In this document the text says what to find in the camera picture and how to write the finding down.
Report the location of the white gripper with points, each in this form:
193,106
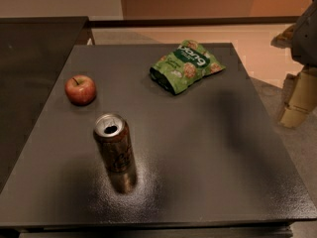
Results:
306,39

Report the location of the dark side table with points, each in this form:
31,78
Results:
33,52

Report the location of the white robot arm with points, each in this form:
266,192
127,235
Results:
299,93

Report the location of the red apple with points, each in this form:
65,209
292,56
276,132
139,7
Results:
80,90

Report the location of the orange soda can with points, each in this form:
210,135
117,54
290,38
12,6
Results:
112,135

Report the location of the green snack bag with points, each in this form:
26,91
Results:
181,68

